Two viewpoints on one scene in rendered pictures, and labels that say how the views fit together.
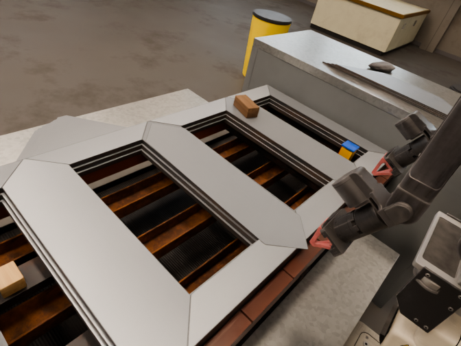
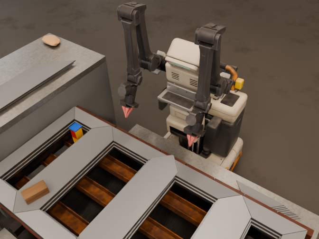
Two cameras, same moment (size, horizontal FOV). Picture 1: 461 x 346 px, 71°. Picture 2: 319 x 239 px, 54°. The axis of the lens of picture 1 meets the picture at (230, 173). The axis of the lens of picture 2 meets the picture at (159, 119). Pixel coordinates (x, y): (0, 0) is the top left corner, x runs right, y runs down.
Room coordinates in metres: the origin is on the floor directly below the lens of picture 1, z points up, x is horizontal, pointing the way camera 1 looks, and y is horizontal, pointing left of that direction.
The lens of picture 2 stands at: (0.66, 0.89, 2.28)
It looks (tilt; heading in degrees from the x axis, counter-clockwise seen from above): 44 degrees down; 272
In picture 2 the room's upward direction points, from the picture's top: 1 degrees counter-clockwise
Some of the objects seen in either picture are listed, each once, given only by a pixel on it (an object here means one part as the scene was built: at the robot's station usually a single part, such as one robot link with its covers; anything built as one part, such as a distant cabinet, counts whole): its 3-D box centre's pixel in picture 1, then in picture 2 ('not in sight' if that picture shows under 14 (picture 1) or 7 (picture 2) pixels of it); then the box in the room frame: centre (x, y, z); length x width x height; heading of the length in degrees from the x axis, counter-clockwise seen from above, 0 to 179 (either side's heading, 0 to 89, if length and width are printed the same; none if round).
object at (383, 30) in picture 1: (370, 18); not in sight; (7.70, -2.03, 0.37); 1.99 x 1.66 x 0.75; 148
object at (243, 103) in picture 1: (245, 106); (35, 192); (1.34, 0.01, 0.89); 0.12 x 0.06 x 0.05; 39
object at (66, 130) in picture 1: (62, 135); not in sight; (0.95, 0.66, 0.77); 0.45 x 0.20 x 0.04; 146
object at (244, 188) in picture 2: not in sight; (263, 206); (0.12, -0.04, 0.70); 0.39 x 0.12 x 0.04; 146
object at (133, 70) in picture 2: not in sight; (131, 48); (0.85, -0.55, 1.40); 0.11 x 0.06 x 0.43; 148
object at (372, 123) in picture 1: (319, 178); (52, 161); (1.48, -0.49, 0.51); 1.30 x 0.04 x 1.01; 56
